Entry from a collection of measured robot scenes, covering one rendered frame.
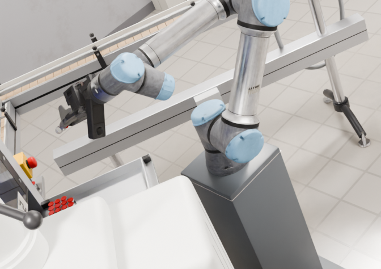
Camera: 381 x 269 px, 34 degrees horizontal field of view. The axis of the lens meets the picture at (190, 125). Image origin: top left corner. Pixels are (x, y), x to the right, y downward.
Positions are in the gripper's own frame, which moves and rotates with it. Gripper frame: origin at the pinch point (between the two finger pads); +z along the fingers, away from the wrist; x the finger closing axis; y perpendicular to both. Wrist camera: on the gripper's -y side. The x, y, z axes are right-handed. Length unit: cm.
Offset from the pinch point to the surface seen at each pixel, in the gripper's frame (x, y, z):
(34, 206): -4.0, -13.8, 39.4
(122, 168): -25.0, -14.2, 15.0
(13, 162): 2.2, 0.7, 31.0
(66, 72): -56, 41, 62
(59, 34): -174, 128, 203
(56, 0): -172, 148, 188
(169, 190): 46, -35, -79
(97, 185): -19.4, -15.7, 23.5
